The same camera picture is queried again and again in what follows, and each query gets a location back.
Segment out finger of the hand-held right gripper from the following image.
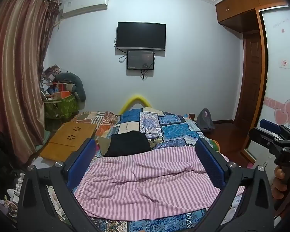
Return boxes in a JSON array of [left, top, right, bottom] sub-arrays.
[[260, 119, 290, 136], [249, 128, 283, 150]]

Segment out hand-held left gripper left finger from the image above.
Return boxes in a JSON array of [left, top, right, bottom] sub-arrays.
[[17, 137, 104, 232]]

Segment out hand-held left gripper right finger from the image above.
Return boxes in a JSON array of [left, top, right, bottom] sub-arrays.
[[194, 138, 275, 232]]

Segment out pink striped pants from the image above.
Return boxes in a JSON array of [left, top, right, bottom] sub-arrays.
[[74, 146, 247, 218]]

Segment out person's right hand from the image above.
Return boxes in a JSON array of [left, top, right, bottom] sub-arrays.
[[272, 167, 288, 200]]

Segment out yellow-brown wooden board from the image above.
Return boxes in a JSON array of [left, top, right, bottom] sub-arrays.
[[39, 123, 97, 161]]

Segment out grey plastic bag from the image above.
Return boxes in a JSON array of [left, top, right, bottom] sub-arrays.
[[196, 108, 215, 131]]

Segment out orange striped cloth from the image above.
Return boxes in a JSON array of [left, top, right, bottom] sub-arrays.
[[72, 111, 121, 136]]

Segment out black folded garment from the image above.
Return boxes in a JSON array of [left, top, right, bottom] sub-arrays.
[[104, 130, 152, 157]]

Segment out brown wooden door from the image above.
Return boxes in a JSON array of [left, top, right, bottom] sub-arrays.
[[233, 32, 262, 126]]

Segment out blue patchwork blanket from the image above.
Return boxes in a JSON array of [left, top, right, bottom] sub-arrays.
[[48, 108, 247, 232]]

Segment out green storage bag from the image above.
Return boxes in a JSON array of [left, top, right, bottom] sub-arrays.
[[44, 94, 79, 120]]

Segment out orange box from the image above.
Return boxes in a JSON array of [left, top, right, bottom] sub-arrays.
[[52, 90, 72, 99]]

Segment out dark clothes pile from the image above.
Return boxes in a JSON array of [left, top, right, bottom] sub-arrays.
[[0, 119, 17, 174]]

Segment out yellow foam tube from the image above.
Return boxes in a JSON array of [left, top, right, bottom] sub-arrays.
[[119, 94, 153, 115]]

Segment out clutter pile of clothes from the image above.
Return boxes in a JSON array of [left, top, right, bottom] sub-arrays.
[[54, 72, 86, 102]]

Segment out pile of printed bags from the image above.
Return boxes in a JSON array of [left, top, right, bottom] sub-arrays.
[[40, 64, 63, 95]]

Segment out brown striped curtain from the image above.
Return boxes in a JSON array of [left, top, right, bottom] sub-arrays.
[[0, 0, 61, 167]]

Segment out wooden overhead cabinet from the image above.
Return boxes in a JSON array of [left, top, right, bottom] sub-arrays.
[[215, 0, 290, 33]]

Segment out white air conditioner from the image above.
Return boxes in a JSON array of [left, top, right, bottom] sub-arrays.
[[60, 0, 110, 18]]

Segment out small black wall screen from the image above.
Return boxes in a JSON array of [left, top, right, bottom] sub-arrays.
[[126, 50, 155, 70]]

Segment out black wall television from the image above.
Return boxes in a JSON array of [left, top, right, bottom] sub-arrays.
[[115, 22, 166, 51]]

